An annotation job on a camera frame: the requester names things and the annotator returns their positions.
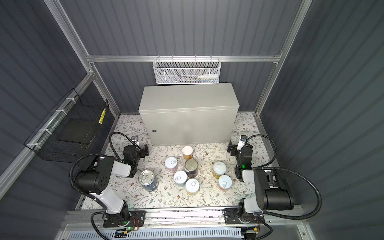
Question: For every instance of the yellow green can plastic lid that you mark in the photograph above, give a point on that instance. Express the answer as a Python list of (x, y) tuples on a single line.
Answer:
[(219, 169)]

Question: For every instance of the black wire mesh basket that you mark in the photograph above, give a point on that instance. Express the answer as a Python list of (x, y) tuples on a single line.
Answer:
[(69, 133)]

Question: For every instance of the orange fruit can white lid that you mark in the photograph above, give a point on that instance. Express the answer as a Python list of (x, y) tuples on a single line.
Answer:
[(187, 152)]

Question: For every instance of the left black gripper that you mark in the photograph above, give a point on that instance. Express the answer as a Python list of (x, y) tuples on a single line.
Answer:
[(142, 150)]

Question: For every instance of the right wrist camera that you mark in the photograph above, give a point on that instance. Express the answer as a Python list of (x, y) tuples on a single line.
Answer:
[(242, 141)]

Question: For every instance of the grey metal cabinet box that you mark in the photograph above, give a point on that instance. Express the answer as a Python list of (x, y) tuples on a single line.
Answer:
[(189, 114)]

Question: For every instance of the white perforated cable tray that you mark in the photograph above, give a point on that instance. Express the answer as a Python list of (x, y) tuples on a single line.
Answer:
[(174, 234)]

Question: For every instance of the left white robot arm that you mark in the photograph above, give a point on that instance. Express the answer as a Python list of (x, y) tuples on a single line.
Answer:
[(93, 182)]

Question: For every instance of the dark tomato tin can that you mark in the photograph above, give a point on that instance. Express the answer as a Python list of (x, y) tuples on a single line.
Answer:
[(191, 168)]

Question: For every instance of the yellow label can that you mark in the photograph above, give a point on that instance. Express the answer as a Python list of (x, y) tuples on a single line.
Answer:
[(192, 186)]

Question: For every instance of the orange label can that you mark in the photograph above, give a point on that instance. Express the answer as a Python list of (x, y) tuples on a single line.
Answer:
[(225, 182)]

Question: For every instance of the blue label tin can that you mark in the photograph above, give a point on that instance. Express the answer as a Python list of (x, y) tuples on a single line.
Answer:
[(148, 180)]

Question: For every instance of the white tube in basket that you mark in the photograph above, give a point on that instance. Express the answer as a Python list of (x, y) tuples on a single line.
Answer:
[(212, 78)]

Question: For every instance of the white wire mesh basket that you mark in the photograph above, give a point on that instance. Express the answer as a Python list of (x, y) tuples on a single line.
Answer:
[(181, 73)]

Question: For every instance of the pink label can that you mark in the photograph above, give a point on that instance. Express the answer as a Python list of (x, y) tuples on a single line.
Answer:
[(171, 164)]

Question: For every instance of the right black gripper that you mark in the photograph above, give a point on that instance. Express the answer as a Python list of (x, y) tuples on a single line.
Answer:
[(234, 149)]

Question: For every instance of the green label can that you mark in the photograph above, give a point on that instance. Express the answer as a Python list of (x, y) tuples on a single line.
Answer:
[(180, 178)]

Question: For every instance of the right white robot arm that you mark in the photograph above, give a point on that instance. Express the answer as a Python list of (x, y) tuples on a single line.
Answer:
[(271, 188)]

